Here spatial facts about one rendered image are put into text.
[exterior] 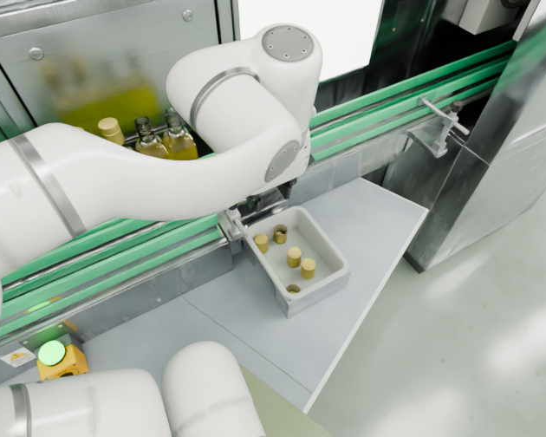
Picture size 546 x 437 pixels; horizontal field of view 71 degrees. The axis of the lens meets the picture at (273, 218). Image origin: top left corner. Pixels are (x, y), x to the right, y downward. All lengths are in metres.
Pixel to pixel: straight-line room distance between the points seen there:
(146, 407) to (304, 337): 0.55
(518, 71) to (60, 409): 1.20
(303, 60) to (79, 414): 0.37
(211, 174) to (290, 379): 0.65
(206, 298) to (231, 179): 0.68
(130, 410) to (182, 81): 0.30
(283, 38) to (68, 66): 0.53
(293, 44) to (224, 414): 0.38
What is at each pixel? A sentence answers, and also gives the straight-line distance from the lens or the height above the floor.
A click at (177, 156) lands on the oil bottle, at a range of 0.82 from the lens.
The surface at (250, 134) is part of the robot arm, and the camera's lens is 0.32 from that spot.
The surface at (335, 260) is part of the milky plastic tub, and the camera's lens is 0.93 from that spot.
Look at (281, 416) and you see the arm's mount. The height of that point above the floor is 0.83.
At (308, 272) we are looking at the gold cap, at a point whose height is 0.80.
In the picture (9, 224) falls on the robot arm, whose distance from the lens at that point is 0.30.
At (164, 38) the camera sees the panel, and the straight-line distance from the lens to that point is 0.87.
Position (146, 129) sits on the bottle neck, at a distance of 0.78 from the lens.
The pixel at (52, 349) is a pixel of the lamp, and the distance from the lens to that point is 0.90.
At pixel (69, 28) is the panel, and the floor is 1.27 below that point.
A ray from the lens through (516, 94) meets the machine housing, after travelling 1.28.
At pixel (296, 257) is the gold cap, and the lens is 0.93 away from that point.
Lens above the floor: 1.60
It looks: 52 degrees down
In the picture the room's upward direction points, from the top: straight up
